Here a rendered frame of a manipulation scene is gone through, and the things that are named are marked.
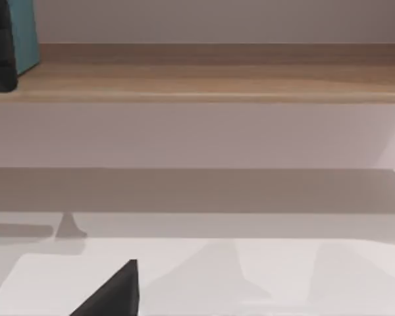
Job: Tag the teal book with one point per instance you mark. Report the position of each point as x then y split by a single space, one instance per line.
25 33

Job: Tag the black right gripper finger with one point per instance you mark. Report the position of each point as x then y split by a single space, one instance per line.
118 293

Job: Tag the wooden shelf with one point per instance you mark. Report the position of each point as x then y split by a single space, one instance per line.
204 75

